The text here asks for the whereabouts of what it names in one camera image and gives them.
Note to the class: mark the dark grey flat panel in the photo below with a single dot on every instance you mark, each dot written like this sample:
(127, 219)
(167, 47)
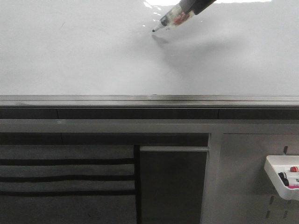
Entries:
(172, 183)

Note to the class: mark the black capped marker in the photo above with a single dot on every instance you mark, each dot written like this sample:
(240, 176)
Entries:
(288, 175)

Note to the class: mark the white whiteboard stand frame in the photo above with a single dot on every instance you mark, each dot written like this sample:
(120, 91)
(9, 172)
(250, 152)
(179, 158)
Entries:
(236, 190)

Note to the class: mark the pink capped marker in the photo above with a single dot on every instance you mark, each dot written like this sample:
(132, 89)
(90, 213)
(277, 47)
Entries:
(292, 183)

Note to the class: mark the grey fabric pocket organizer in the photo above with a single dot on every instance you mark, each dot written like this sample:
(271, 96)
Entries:
(69, 184)

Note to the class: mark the white plastic marker tray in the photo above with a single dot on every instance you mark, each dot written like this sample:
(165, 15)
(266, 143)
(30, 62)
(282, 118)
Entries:
(275, 164)

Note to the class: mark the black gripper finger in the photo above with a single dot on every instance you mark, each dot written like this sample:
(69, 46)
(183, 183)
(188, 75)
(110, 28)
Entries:
(195, 6)

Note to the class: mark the red capped marker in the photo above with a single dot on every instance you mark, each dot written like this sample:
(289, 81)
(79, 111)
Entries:
(294, 169)

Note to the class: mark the large white whiteboard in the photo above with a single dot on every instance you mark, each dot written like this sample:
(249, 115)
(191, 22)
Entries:
(64, 53)

